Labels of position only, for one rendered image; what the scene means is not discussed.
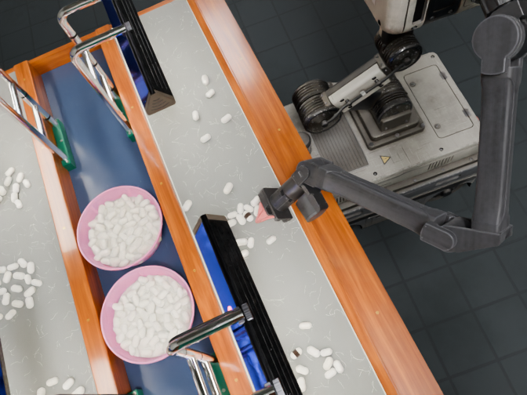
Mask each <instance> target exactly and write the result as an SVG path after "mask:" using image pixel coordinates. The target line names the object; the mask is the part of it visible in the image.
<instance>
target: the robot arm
mask: <svg viewBox="0 0 527 395"><path fill-rule="evenodd" d="M472 1H473V3H476V4H479V5H480V6H481V8H482V11H483V13H484V15H485V19H484V20H483V21H482V22H481V23H480V24H479V25H478V26H477V27H476V29H475V31H474V33H473V36H472V40H471V42H472V47H473V50H474V52H475V54H476V55H477V56H478V57H479V58H480V59H481V60H482V62H481V86H482V105H481V117H480V130H479V142H478V166H477V179H476V191H475V202H474V213H473V216H472V218H466V217H460V216H458V215H455V214H453V213H451V212H444V211H442V210H439V209H436V208H431V207H428V206H426V205H422V204H420V203H419V202H416V201H414V200H411V199H409V198H407V197H404V196H402V195H400V194H397V193H395V192H393V191H391V190H388V189H386V188H383V187H381V186H378V185H376V184H375V183H371V182H369V181H368V180H365V179H363V178H360V177H358V176H355V175H353V174H351V173H349V172H347V171H345V170H343V169H342V168H341V167H340V166H337V165H334V164H333V162H332V161H330V160H327V159H325V158H322V157H318V158H312V159H308V160H305V161H301V162H299V163H298V165H297V167H296V171H295V172H294V173H293V174H292V175H291V177H290V178H289V179H288V180H287V181H285V182H284V183H283V184H282V185H281V186H280V187H279V188H263V189H262V190H261V191H260V192H259V193H258V197H259V199H260V201H261V202H260V204H259V209H258V213H257V217H256V221H255V222H256V223H261V222H263V221H265V220H268V219H272V218H274V221H276V222H277V221H280V220H282V222H283V223H287V222H288V221H290V220H291V219H292V218H293V216H292V214H291V212H290V211H289V206H291V205H292V204H293V203H294V202H295V201H296V200H297V199H298V200H297V202H296V206H297V208H298V209H299V210H300V212H301V213H302V215H303V217H304V218H305V220H306V221H307V222H308V223H309V222H311V221H313V220H315V219H317V218H318V217H319V216H321V215H322V214H323V213H324V212H325V210H326V209H327V208H328V207H329V206H328V203H327V202H326V200H325V199H324V197H323V195H322V193H321V190H324V191H326V192H330V193H333V194H336V195H338V196H340V197H342V198H345V199H347V200H348V201H351V202H353V203H355V204H357V205H360V206H362V207H363V208H366V209H368V210H369V211H372V212H375V213H376V214H378V215H380V216H382V217H384V218H387V219H389V220H391V221H393V222H395V223H397V224H399V225H402V226H404V227H406V228H408V229H410V230H412V231H413V232H415V233H417V234H419V235H420V240H421V241H424V242H426V243H428V244H429V245H432V246H434V247H436V248H439V249H441V250H442V251H443V252H456V253H457V252H466V251H471V250H476V249H481V248H490V247H495V246H499V245H500V244H501V243H502V242H503V241H504V240H506V239H507V238H508V237H510V236H511V235H512V233H513V225H510V214H509V200H510V189H511V171H512V161H513V151H514V133H515V123H516V114H517V104H518V90H519V85H520V84H521V80H522V66H523V58H524V57H525V56H527V1H525V0H472Z"/></svg>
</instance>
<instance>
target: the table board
mask: <svg viewBox="0 0 527 395"><path fill-rule="evenodd" d="M172 1H175V0H165V1H163V2H160V3H158V4H156V5H153V6H151V7H149V8H147V9H144V10H142V11H140V12H138V16H141V15H143V14H145V13H148V12H150V11H151V10H154V9H157V8H158V7H161V6H163V5H165V4H168V3H170V2H172ZM94 36H96V32H95V31H94V32H93V33H91V34H88V35H86V36H84V37H81V38H80V39H81V40H82V42H83V41H85V40H87V39H90V38H92V37H94ZM74 46H75V44H74V43H73V42H70V43H67V44H66V45H63V46H61V47H59V48H57V49H54V50H52V51H50V52H47V53H45V54H43V55H41V56H38V57H36V58H34V59H32V60H29V61H28V62H29V63H30V64H31V65H32V66H33V67H34V69H35V70H36V71H37V72H38V73H39V74H44V73H46V72H48V71H51V70H53V69H55V68H57V67H60V66H62V65H64V64H66V63H69V62H71V59H70V51H71V49H72V48H73V47H74ZM98 49H101V45H98V46H96V47H94V48H91V49H89V52H90V53H91V52H94V51H96V50H98ZM5 72H6V73H7V74H10V73H12V72H14V67H13V68H11V69H9V70H7V71H5Z"/></svg>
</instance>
